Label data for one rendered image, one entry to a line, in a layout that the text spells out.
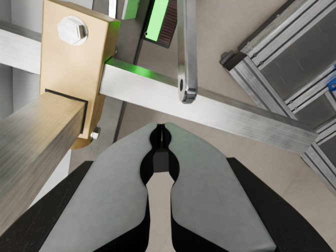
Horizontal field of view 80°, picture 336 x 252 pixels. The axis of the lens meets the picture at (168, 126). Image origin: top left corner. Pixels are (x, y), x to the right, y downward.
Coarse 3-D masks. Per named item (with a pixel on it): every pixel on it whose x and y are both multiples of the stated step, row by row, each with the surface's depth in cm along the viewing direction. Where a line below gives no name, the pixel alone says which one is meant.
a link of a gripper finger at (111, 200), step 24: (120, 144) 10; (144, 144) 10; (96, 168) 8; (120, 168) 8; (144, 168) 9; (96, 192) 7; (120, 192) 7; (144, 192) 7; (72, 216) 6; (96, 216) 6; (120, 216) 6; (144, 216) 6; (48, 240) 6; (72, 240) 6; (96, 240) 6; (120, 240) 6; (144, 240) 6
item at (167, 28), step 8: (176, 0) 29; (168, 8) 30; (176, 8) 30; (168, 16) 30; (176, 16) 30; (168, 24) 31; (160, 32) 31; (168, 32) 31; (160, 40) 32; (168, 40) 32
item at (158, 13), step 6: (156, 0) 29; (162, 0) 29; (156, 6) 30; (162, 6) 30; (156, 12) 30; (162, 12) 30; (150, 18) 30; (156, 18) 30; (162, 18) 30; (150, 24) 31; (156, 24) 31; (150, 30) 31; (156, 30) 31; (150, 36) 31; (156, 36) 31
